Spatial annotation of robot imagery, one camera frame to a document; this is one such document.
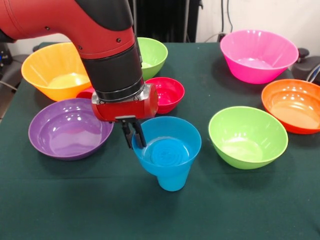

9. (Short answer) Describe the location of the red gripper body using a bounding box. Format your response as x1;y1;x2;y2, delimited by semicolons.
90;83;160;123

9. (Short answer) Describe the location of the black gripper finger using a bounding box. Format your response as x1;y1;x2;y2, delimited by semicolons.
132;119;148;149
120;120;135;150

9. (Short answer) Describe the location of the blue bowl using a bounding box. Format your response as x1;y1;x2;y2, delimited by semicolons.
131;115;203;177

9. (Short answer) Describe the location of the red cup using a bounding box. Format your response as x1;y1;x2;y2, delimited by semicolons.
76;86;96;100

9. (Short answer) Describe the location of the red bowl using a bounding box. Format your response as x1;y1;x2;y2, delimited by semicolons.
144;76;186;115

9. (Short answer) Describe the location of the blue cup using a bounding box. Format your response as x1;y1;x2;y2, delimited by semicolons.
156;171;189;193

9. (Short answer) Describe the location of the purple bowl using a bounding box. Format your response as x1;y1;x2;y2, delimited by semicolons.
28;97;115;161

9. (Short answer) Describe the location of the pink bowl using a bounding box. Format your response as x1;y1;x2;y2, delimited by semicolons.
219;29;300;85

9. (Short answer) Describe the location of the green bowl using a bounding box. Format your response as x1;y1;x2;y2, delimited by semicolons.
136;37;169;81
208;106;289;170

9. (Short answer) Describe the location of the dark green tablecloth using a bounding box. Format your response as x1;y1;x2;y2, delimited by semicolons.
0;41;320;240

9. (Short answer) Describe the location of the yellow bowl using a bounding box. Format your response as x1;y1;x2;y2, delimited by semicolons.
20;41;93;102

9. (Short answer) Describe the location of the black office chair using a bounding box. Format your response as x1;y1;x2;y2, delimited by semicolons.
0;53;31;91
292;47;320;85

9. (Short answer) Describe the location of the black computer box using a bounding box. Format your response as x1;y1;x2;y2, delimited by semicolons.
0;42;13;67

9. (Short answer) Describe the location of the orange bowl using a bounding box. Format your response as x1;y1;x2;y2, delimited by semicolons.
261;78;320;135

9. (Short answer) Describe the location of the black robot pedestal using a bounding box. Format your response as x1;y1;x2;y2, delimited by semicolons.
127;0;204;43

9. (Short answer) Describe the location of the black wall cable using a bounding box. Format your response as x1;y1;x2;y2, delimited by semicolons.
220;0;225;33

